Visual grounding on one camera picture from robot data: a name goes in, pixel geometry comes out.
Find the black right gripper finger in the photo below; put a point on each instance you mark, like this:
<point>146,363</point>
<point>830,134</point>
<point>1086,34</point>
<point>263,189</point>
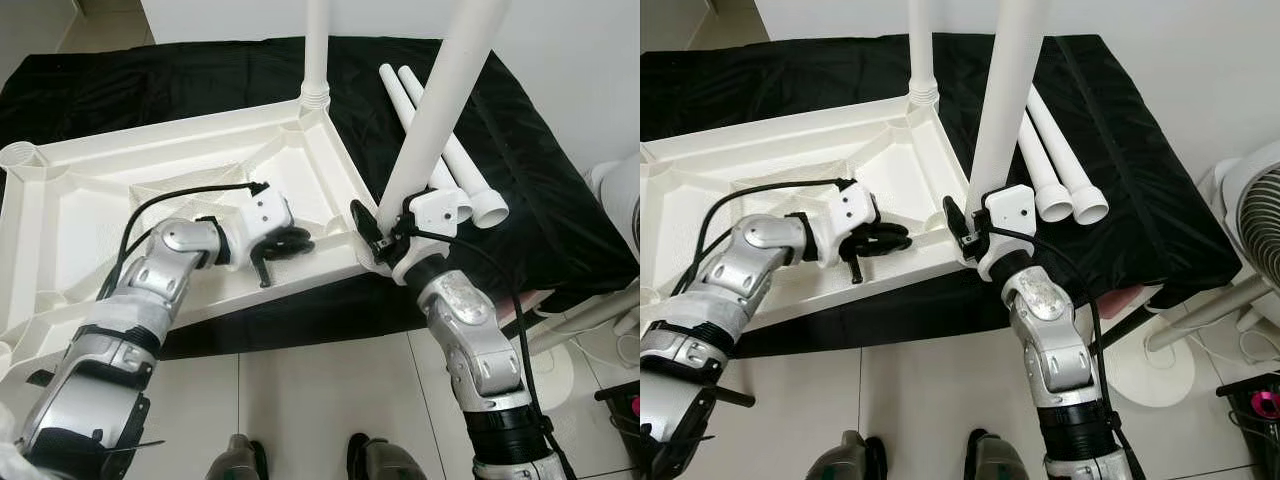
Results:
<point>957,216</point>
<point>368,224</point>

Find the white plastic table leg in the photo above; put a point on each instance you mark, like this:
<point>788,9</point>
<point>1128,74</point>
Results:
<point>392,88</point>
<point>922,50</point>
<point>317,50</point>
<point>450,90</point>
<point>1045,185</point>
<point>1010,90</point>
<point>485,200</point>
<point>1075,170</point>

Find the white plastic table top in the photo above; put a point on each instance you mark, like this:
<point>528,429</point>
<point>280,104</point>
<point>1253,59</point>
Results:
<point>720,190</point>
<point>100,200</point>

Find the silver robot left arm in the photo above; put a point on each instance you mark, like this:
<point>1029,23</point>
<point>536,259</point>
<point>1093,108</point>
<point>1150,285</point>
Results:
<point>750,260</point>
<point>140,290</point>

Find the black cloth table cover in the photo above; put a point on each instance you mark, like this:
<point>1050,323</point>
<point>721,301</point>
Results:
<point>1150,200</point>
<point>560,200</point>

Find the grey robot left foot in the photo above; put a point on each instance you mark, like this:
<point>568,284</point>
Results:
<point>235,460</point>
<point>845,458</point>

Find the grey robot foot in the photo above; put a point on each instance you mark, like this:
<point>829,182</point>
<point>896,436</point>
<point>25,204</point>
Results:
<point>390,460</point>
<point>845,458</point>
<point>1005,458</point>
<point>235,460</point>

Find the grey robot right foot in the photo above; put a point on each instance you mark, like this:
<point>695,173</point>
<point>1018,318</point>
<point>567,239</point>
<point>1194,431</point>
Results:
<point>390,460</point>
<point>1005,458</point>

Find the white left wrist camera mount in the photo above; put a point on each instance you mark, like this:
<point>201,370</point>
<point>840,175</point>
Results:
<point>265,210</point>
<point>852,207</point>

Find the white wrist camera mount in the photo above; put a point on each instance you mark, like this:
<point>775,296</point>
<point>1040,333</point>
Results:
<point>440,210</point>
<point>265,210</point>
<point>1010,208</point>
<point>852,207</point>

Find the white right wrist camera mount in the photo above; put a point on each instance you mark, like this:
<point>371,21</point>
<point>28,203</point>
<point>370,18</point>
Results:
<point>1010,208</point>
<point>440,210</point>

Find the white pedestal fan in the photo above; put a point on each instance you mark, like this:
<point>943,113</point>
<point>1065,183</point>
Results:
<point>620,200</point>
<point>1255,220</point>

